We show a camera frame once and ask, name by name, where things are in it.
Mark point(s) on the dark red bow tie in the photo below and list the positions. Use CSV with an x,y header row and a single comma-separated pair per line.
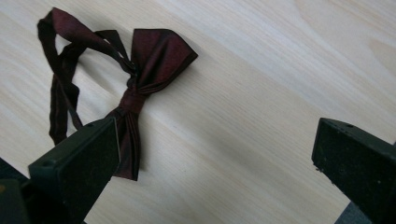
x,y
155,59

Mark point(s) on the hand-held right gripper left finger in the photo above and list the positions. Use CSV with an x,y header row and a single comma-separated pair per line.
x,y
77,161

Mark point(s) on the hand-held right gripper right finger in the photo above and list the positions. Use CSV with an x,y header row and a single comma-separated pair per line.
x,y
358,161

